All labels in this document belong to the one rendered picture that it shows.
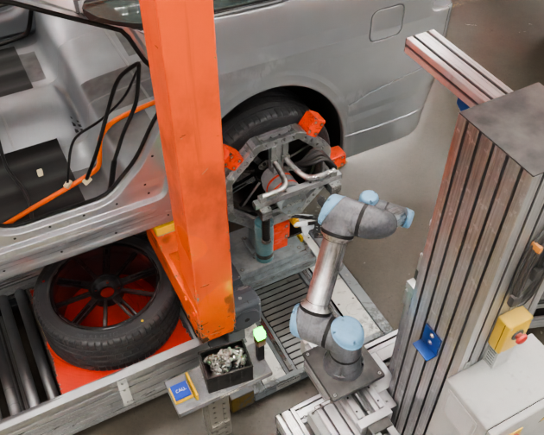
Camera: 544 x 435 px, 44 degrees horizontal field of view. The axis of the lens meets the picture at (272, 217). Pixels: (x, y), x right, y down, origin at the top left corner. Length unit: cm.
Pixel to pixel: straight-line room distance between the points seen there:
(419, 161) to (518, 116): 293
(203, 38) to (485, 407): 131
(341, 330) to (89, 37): 222
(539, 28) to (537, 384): 436
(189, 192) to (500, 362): 111
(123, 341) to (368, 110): 154
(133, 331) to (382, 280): 149
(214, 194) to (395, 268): 182
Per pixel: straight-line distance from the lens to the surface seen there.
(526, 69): 564
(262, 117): 294
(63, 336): 312
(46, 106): 357
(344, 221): 226
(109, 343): 306
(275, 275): 364
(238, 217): 313
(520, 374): 218
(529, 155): 158
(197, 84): 201
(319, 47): 288
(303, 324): 239
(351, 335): 236
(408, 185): 439
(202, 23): 192
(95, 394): 311
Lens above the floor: 301
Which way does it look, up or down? 47 degrees down
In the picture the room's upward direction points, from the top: straight up
